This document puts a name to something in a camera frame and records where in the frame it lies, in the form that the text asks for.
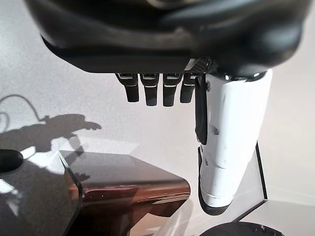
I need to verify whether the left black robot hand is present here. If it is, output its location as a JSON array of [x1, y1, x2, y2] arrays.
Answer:
[[23, 0, 308, 216]]

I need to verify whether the grey cabinet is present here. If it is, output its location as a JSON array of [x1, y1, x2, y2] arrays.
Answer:
[[233, 141, 269, 222]]

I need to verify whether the left beige robot leg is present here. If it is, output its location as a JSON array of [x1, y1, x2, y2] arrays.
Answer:
[[0, 148, 24, 173]]

